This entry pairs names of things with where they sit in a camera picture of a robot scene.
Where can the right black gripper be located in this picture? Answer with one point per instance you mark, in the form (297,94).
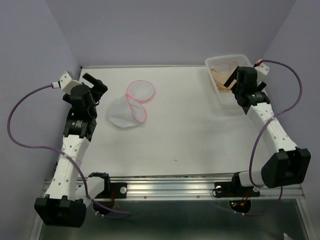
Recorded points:
(233,76)

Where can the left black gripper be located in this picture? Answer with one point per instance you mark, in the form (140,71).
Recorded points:
(98,86)

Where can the beige bra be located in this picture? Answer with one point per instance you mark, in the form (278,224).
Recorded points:
(220,79)

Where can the white mesh laundry bag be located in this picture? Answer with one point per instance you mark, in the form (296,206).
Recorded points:
(128,111)

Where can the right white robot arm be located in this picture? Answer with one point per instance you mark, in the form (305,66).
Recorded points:
(287,165)

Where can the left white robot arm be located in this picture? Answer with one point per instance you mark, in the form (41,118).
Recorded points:
(60,206)

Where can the white plastic basket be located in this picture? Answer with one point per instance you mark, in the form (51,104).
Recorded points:
(221,67)

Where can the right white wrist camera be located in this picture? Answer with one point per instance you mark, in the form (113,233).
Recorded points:
(262,70)

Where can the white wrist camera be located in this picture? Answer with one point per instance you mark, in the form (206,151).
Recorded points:
(66,82)
(262,70)

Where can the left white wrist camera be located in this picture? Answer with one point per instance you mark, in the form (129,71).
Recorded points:
(66,82)

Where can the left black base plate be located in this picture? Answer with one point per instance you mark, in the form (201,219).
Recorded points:
(101,190)

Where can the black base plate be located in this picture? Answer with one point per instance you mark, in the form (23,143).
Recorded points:
(227,189)
(101,190)

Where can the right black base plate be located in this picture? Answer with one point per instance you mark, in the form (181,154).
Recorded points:
(227,189)

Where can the aluminium mounting rail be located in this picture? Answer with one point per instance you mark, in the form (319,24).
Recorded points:
(179,188)

